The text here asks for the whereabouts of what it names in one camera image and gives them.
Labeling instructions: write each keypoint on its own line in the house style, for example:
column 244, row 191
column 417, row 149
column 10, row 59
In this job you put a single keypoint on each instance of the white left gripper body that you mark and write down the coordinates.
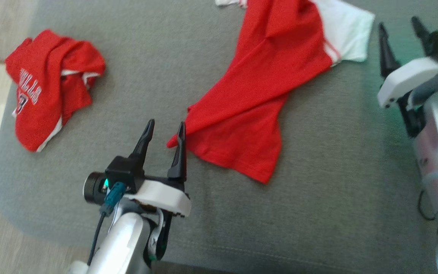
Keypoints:
column 162, row 196

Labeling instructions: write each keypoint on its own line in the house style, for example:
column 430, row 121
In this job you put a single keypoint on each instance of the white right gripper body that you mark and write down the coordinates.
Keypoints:
column 405, row 78

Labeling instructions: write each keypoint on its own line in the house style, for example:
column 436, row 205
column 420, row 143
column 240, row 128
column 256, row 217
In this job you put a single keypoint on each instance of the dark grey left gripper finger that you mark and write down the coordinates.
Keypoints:
column 179, row 160
column 143, row 146

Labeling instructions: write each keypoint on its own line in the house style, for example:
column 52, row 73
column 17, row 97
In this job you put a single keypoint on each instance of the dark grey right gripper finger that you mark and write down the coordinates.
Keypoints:
column 424, row 36
column 387, row 53

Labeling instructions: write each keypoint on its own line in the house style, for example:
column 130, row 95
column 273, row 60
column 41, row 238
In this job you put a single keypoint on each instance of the red t-shirt with white sleeves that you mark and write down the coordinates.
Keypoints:
column 264, row 83

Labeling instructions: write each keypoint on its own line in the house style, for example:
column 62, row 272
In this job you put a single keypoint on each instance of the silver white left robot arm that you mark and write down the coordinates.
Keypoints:
column 122, row 243

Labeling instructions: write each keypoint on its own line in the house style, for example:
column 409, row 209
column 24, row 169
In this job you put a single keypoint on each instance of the red jersey with white lettering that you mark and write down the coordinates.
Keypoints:
column 40, row 102

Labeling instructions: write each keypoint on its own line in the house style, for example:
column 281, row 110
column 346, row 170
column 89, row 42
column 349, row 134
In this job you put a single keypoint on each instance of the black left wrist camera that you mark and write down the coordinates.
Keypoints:
column 118, row 171

